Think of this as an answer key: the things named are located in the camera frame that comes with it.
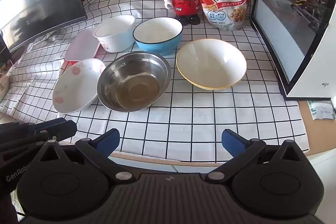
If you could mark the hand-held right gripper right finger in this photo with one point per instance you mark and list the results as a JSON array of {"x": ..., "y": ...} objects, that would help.
[{"x": 232, "y": 143}]

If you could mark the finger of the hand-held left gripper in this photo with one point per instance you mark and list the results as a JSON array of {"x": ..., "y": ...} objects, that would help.
[
  {"x": 15, "y": 127},
  {"x": 61, "y": 129}
]

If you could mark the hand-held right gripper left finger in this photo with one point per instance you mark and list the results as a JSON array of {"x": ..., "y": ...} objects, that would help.
[{"x": 109, "y": 143}]

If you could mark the white floral bowl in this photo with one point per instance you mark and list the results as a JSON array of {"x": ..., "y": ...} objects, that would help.
[{"x": 76, "y": 82}]

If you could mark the stainless steel bowl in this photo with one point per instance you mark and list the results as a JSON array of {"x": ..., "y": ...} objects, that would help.
[{"x": 134, "y": 82}]

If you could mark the cream bowl with yellow rim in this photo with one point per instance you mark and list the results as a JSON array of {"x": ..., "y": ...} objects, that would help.
[{"x": 211, "y": 64}]

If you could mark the blue bowl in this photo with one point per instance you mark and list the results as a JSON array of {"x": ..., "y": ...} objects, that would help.
[{"x": 157, "y": 32}]

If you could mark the white checked tablecloth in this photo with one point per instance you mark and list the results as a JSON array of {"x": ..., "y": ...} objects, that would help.
[{"x": 189, "y": 119}]

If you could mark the white rectangular plastic tray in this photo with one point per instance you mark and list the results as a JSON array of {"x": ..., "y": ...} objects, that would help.
[{"x": 81, "y": 48}]

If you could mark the small printed paper packet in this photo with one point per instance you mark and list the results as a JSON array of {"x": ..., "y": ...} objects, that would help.
[{"x": 321, "y": 109}]

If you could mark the white microwave oven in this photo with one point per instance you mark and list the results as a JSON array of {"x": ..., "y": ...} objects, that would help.
[{"x": 294, "y": 16}]

